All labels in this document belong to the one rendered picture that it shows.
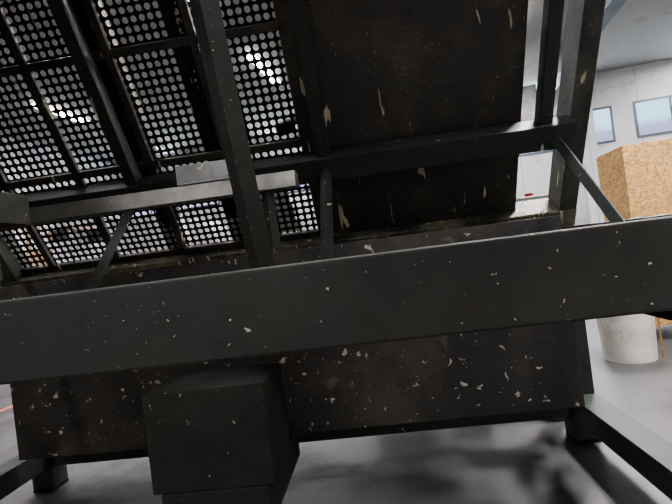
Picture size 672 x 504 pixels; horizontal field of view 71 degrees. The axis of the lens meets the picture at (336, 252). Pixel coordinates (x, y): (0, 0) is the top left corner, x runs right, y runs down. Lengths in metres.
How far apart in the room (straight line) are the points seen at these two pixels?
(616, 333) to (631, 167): 1.10
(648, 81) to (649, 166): 8.57
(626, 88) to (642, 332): 9.25
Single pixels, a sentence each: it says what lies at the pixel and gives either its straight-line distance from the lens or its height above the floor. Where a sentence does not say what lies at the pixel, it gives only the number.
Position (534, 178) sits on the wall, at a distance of 11.12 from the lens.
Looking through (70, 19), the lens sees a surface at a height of 1.54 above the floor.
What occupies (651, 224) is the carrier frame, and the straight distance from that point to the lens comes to 0.54.
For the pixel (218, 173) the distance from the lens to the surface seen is 1.24.
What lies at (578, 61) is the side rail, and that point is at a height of 1.27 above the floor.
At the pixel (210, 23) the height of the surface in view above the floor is 1.28.
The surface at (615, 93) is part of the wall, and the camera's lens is 11.84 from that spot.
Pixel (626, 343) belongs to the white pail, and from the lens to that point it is 3.04.
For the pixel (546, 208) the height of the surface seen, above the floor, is 0.86.
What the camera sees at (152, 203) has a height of 0.99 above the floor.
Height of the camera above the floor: 0.79
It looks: level
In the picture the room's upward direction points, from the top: 7 degrees counter-clockwise
